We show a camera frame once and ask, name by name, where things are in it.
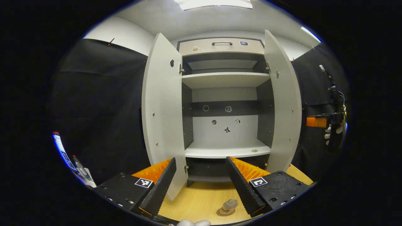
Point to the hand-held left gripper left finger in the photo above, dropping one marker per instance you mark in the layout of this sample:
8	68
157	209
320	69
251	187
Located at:
161	186

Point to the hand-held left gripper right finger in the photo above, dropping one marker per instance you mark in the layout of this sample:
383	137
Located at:
240	188

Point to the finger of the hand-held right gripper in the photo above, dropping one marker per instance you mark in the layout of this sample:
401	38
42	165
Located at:
317	121

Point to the clear plastic bottle red label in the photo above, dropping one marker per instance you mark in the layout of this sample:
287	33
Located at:
229	205

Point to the round brown coaster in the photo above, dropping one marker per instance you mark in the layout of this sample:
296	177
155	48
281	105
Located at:
220	213

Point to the white cabinet door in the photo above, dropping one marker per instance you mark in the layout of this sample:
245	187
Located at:
282	110
163	119

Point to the white and grey cabinet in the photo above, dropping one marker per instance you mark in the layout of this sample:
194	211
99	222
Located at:
224	80

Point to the small red-capped bottle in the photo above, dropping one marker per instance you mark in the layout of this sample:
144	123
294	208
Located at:
80	166

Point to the beige cabinet drawer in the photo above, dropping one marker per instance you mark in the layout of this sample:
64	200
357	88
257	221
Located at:
220	49

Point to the black backdrop cloth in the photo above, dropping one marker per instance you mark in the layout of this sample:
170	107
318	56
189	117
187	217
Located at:
94	110
314	88

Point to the narrow ceiling light panel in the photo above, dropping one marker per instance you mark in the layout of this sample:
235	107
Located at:
311	34

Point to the large ceiling light panel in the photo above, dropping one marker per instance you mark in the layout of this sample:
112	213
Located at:
213	3

